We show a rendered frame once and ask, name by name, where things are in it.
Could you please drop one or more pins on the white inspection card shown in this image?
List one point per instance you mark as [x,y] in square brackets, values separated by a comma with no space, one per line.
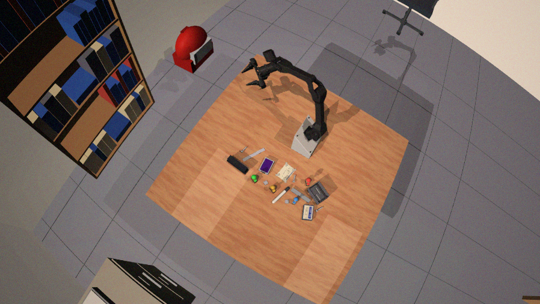
[285,172]

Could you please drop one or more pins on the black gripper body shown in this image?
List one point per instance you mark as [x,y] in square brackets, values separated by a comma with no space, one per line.
[263,70]

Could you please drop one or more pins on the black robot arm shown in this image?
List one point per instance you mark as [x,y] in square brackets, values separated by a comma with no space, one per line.
[318,95]

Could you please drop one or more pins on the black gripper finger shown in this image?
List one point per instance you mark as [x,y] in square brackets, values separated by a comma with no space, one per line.
[249,67]
[254,83]

